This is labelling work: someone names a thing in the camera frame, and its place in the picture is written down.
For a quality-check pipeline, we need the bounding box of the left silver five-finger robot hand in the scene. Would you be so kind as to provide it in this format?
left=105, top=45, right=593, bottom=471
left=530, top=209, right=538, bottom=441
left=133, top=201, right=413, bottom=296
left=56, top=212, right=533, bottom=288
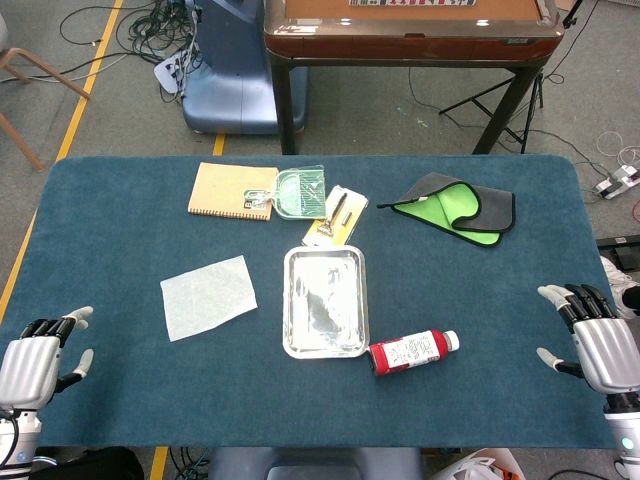
left=0, top=305, right=95, bottom=407

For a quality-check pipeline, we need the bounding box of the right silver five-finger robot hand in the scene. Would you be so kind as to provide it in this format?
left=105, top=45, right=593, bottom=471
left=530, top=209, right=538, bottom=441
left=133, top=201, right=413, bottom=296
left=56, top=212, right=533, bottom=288
left=536, top=283, right=640, bottom=401

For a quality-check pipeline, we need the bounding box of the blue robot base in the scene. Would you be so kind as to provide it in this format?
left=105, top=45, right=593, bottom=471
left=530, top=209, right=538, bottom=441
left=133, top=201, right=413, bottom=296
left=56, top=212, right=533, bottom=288
left=182, top=0, right=309, bottom=135

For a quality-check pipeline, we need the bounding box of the silver metal tray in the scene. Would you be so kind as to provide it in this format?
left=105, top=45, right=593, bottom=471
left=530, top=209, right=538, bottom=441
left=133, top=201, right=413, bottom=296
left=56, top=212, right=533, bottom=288
left=282, top=244, right=371, bottom=360

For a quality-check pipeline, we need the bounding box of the white sneaker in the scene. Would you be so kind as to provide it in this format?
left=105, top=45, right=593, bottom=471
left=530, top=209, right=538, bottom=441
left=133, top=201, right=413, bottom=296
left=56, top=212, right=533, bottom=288
left=599, top=254, right=640, bottom=319

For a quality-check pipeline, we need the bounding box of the black bag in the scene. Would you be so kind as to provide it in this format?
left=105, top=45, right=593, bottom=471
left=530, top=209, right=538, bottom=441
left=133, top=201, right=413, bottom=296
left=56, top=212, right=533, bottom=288
left=34, top=446, right=146, bottom=480

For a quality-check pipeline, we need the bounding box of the blue felt table cover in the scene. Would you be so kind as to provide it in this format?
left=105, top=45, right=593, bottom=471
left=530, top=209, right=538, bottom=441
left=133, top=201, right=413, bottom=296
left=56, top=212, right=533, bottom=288
left=0, top=153, right=619, bottom=450

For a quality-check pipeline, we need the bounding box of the white power strip with plugs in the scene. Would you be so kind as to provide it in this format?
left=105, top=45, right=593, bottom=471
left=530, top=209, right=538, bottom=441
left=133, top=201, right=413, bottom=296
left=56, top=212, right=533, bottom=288
left=593, top=164, right=640, bottom=200

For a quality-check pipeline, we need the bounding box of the red juice bottle white cap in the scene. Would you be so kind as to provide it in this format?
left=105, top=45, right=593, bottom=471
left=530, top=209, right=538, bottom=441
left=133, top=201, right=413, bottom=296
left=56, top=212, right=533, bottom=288
left=367, top=328, right=461, bottom=378

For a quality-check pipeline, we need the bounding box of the white chair with wooden legs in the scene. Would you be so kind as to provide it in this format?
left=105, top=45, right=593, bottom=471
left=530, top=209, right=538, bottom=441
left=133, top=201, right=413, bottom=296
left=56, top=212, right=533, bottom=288
left=0, top=12, right=91, bottom=173

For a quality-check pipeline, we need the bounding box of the green and grey microfiber cloth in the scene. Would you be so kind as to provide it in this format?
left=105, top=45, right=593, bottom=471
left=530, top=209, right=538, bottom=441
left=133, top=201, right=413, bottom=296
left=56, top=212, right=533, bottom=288
left=376, top=172, right=516, bottom=249

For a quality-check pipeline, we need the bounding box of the kraft spiral notebook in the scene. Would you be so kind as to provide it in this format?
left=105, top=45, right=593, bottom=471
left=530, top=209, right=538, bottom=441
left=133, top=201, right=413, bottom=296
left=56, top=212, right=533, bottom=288
left=187, top=161, right=281, bottom=222

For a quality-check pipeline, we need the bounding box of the black tripod stand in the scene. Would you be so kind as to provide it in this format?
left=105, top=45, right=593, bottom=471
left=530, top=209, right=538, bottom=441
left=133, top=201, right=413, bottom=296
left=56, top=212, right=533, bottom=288
left=439, top=0, right=586, bottom=155

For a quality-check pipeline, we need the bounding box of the razor on yellow card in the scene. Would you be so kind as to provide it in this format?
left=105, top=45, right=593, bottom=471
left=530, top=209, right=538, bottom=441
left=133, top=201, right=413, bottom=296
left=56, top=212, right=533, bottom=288
left=301, top=184, right=370, bottom=248

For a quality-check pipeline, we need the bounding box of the grey-blue robot torso base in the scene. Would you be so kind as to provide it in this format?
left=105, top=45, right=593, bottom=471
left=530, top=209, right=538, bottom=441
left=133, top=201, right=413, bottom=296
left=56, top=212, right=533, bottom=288
left=207, top=446, right=424, bottom=480

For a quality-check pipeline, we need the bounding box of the packaged green mini dustpan set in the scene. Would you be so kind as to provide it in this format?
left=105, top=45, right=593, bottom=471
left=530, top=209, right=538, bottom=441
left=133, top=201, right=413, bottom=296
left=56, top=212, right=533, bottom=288
left=243, top=164, right=329, bottom=222

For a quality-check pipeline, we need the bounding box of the brown mahjong table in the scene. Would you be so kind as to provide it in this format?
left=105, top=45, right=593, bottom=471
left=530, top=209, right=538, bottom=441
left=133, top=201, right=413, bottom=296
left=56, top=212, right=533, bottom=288
left=262, top=0, right=566, bottom=155

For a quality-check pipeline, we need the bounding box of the black equipment frame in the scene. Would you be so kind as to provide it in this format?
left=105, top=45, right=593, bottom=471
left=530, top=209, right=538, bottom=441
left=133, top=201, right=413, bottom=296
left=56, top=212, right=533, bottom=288
left=595, top=234, right=640, bottom=274

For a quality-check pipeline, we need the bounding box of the white power strip with cables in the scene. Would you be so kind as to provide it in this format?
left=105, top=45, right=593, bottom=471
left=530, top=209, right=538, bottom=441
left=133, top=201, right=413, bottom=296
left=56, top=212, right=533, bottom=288
left=153, top=53, right=194, bottom=96

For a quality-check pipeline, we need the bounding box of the black floor cable bundle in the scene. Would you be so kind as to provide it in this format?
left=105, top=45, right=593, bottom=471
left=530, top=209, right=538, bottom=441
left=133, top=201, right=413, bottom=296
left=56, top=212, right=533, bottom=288
left=59, top=0, right=201, bottom=66

